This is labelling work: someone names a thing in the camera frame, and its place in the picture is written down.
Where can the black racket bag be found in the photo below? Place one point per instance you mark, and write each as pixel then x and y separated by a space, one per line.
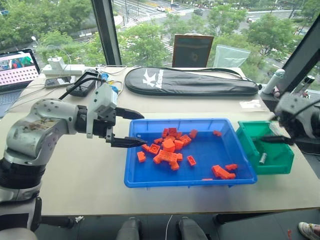
pixel 190 81

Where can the white charger plug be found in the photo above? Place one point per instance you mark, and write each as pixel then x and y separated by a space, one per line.
pixel 56 62

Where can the large orange plastic plate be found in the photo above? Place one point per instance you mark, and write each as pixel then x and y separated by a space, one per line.
pixel 167 158

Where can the black handheld controller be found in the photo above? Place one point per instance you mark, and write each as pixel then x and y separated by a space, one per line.
pixel 82 86

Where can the large orange plastic cube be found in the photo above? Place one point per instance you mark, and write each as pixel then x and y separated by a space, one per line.
pixel 168 145

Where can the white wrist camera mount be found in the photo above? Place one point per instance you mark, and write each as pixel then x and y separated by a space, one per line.
pixel 288 105
pixel 105 97

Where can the blue plastic bin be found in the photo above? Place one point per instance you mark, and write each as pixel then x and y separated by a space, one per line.
pixel 212 152

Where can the brown framed board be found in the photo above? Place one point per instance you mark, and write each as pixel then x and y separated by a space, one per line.
pixel 192 51

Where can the orange plastic block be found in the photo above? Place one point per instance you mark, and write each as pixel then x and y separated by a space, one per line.
pixel 145 147
pixel 191 160
pixel 231 167
pixel 193 133
pixel 221 173
pixel 154 148
pixel 158 140
pixel 179 145
pixel 141 157
pixel 217 133
pixel 173 131
pixel 185 139
pixel 165 133

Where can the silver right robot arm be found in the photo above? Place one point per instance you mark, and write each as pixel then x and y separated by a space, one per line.
pixel 310 122

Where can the small clear plastic bag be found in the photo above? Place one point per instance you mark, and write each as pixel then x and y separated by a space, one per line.
pixel 252 105

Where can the white shoe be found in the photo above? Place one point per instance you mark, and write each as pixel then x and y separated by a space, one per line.
pixel 310 230

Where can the white tube bottle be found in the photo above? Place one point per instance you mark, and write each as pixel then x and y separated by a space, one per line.
pixel 273 81

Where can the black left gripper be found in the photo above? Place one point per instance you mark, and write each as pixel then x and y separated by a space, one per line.
pixel 101 127

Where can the black side stand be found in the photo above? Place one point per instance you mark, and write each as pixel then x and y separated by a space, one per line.
pixel 310 146

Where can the open laptop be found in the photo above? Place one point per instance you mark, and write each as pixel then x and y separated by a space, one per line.
pixel 15 72

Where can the green plastic bin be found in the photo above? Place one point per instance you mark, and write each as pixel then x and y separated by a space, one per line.
pixel 275 160

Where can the dark slanted window frame beam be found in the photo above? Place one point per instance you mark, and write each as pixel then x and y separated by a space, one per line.
pixel 302 55

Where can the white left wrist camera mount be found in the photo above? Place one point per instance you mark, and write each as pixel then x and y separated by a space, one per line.
pixel 105 97

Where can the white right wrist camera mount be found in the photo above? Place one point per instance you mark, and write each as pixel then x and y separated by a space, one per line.
pixel 288 105

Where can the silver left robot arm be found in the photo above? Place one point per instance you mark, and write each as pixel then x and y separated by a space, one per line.
pixel 37 125

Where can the clear plastic sheet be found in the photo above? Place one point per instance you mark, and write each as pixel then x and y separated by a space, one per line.
pixel 231 56

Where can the smartphone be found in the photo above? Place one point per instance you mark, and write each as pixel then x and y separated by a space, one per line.
pixel 58 81

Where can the white power strip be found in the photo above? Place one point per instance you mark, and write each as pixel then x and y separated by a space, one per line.
pixel 67 69

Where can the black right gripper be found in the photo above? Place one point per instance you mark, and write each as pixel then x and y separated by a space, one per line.
pixel 288 125

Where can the dark window frame post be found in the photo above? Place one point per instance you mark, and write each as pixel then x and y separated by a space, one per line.
pixel 106 32

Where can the silver cylindrical battery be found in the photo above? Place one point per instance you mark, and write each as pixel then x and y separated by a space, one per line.
pixel 263 158

